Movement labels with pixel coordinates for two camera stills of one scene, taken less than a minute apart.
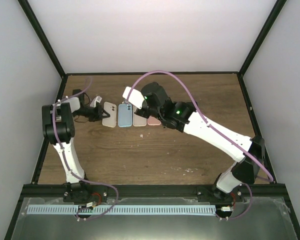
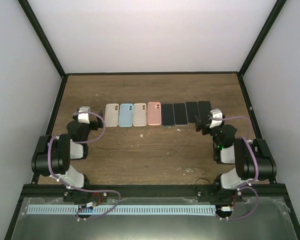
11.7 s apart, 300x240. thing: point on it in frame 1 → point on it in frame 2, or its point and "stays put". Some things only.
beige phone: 138,120 stays put
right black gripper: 138,112 → 204,125
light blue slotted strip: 99,209 stays put
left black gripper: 98,114 → 95,126
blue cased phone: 125,115 stays put
